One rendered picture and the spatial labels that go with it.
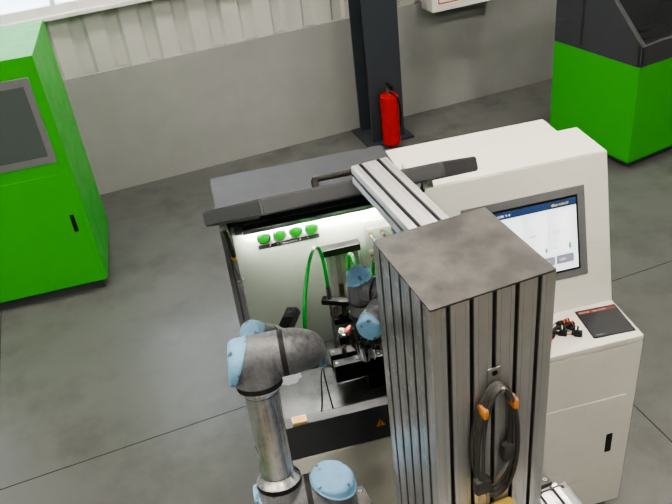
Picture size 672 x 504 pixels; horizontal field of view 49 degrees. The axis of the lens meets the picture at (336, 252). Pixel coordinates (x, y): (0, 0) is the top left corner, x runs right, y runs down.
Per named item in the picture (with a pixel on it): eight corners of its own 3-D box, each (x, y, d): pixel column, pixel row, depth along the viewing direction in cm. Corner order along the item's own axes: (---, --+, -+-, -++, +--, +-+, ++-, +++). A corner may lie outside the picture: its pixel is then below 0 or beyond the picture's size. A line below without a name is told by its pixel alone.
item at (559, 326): (525, 351, 265) (526, 339, 262) (513, 333, 274) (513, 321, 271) (584, 336, 268) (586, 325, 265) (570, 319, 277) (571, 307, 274)
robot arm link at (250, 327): (239, 350, 219) (235, 322, 222) (260, 354, 228) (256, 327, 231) (261, 342, 215) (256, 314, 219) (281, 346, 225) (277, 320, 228)
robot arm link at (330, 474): (363, 519, 195) (358, 486, 188) (313, 530, 194) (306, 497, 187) (354, 483, 205) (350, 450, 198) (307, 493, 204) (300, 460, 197)
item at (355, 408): (281, 463, 258) (274, 431, 250) (279, 454, 262) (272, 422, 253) (450, 421, 266) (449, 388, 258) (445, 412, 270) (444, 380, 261)
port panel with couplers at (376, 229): (371, 292, 292) (365, 225, 275) (369, 287, 295) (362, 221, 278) (403, 285, 294) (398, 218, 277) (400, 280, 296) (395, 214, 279)
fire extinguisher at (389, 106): (387, 149, 627) (383, 88, 598) (380, 142, 639) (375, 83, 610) (405, 144, 631) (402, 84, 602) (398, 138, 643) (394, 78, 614)
